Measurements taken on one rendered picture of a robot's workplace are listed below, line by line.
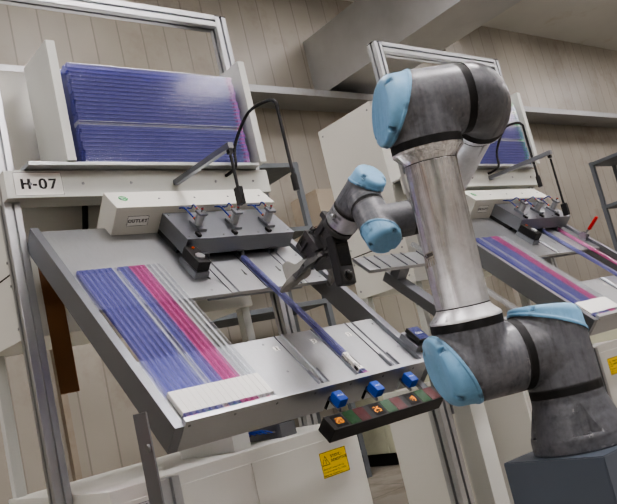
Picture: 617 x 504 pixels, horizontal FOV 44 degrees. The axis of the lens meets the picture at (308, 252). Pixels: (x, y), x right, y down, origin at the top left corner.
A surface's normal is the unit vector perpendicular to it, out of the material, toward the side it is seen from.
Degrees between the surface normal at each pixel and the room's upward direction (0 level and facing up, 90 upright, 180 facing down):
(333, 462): 90
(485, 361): 94
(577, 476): 90
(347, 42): 90
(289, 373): 47
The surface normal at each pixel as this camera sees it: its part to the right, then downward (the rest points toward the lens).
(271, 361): 0.29, -0.85
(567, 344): 0.18, -0.20
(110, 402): 0.60, -0.26
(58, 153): -0.75, 0.07
